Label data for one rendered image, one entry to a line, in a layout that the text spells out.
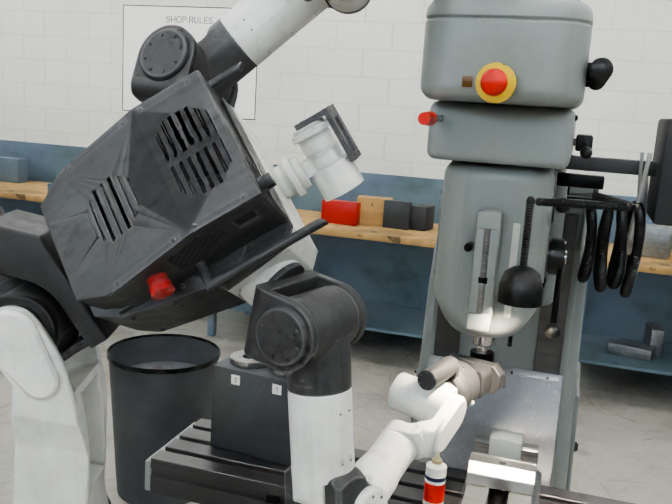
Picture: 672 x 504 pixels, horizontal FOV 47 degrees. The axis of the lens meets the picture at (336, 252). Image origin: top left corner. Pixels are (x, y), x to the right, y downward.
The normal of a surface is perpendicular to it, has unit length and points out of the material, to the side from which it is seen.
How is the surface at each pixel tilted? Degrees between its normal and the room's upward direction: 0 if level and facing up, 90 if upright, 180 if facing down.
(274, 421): 90
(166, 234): 75
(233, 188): 65
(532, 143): 90
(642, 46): 90
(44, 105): 90
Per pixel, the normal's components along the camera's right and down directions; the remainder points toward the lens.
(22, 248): 0.02, 0.19
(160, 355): 0.26, 0.14
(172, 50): -0.35, -0.23
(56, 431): -0.07, 0.58
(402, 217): -0.36, 0.16
